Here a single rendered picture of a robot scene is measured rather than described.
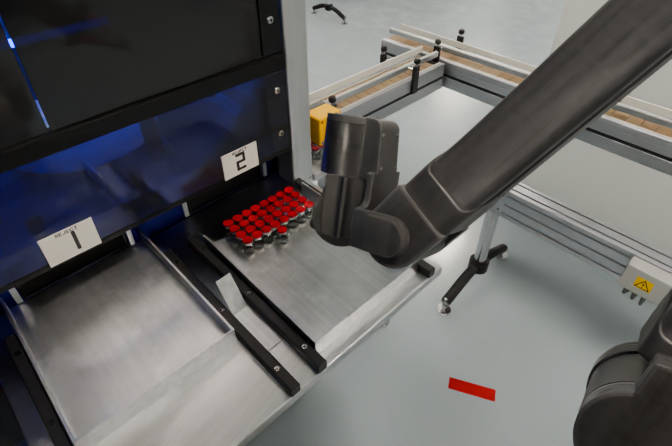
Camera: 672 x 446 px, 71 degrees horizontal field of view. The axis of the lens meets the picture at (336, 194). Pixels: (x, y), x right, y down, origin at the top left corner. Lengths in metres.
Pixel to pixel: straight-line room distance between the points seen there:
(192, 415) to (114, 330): 0.22
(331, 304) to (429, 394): 0.99
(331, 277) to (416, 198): 0.54
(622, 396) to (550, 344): 1.69
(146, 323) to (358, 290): 0.38
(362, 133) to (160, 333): 0.57
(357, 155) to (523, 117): 0.15
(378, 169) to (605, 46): 0.20
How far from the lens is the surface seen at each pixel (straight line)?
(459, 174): 0.39
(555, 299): 2.21
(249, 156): 1.00
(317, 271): 0.93
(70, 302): 1.00
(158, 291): 0.96
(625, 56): 0.37
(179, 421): 0.80
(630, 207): 2.31
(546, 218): 1.73
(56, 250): 0.90
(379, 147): 0.43
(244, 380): 0.81
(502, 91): 1.59
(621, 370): 0.41
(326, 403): 1.77
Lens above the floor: 1.57
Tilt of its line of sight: 39 degrees down
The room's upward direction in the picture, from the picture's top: straight up
